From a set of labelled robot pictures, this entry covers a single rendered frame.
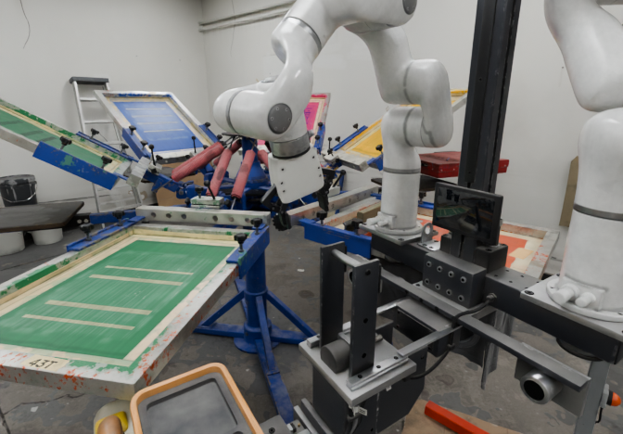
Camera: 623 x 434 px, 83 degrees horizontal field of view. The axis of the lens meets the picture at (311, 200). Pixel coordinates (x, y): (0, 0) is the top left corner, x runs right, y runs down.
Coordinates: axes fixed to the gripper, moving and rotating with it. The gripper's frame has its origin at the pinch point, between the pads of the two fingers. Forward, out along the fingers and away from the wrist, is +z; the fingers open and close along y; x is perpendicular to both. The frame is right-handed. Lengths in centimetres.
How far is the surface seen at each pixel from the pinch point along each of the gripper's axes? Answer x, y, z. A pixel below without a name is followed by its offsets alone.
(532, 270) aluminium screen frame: 17, -59, 40
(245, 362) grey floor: -85, 24, 139
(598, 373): 39, -61, 65
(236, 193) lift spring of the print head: -86, -3, 35
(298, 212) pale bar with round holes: -52, -18, 36
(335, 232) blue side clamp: -34, -23, 38
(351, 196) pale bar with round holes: -66, -51, 49
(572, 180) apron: -60, -239, 118
